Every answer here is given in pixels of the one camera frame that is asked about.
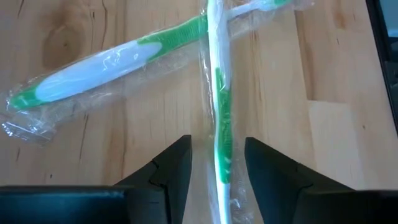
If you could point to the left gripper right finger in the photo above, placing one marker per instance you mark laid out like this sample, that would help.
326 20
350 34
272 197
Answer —
311 205

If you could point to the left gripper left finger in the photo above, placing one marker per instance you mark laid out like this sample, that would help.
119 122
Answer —
140 205

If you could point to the green toothbrush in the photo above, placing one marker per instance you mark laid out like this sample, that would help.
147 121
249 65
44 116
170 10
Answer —
224 124
93 70

